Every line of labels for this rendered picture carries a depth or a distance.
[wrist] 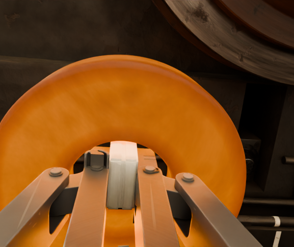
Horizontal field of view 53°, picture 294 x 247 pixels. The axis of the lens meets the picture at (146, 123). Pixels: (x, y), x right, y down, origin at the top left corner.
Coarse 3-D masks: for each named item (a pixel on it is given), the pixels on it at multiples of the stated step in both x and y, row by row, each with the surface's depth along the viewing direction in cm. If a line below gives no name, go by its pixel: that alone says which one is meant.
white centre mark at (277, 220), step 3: (273, 216) 37; (276, 216) 38; (276, 219) 37; (279, 219) 37; (276, 222) 37; (279, 222) 37; (276, 225) 37; (276, 231) 36; (279, 231) 36; (276, 234) 37; (279, 234) 37; (276, 237) 37; (279, 237) 37; (276, 240) 37; (273, 243) 37; (276, 243) 37; (273, 246) 37; (276, 246) 37
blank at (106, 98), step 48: (48, 96) 16; (96, 96) 16; (144, 96) 16; (192, 96) 16; (0, 144) 16; (48, 144) 16; (96, 144) 17; (144, 144) 17; (192, 144) 17; (240, 144) 17; (0, 192) 17; (240, 192) 18
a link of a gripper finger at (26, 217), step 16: (48, 176) 13; (64, 176) 13; (32, 192) 12; (48, 192) 12; (16, 208) 11; (32, 208) 11; (48, 208) 12; (0, 224) 10; (16, 224) 10; (32, 224) 11; (48, 224) 12; (0, 240) 9; (16, 240) 10; (32, 240) 11; (48, 240) 12
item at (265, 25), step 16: (224, 0) 27; (240, 0) 27; (256, 0) 27; (272, 0) 27; (288, 0) 26; (240, 16) 28; (256, 16) 28; (272, 16) 28; (288, 16) 28; (256, 32) 29; (272, 32) 28; (288, 32) 28; (288, 48) 30
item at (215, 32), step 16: (176, 0) 29; (192, 0) 29; (208, 0) 29; (176, 16) 29; (192, 16) 29; (208, 16) 29; (224, 16) 29; (192, 32) 30; (208, 32) 30; (224, 32) 30; (240, 32) 30; (208, 48) 31; (224, 48) 30; (240, 48) 30; (256, 48) 30; (272, 48) 31; (240, 64) 31; (256, 64) 31; (272, 64) 31; (288, 64) 31; (272, 80) 32; (288, 80) 32
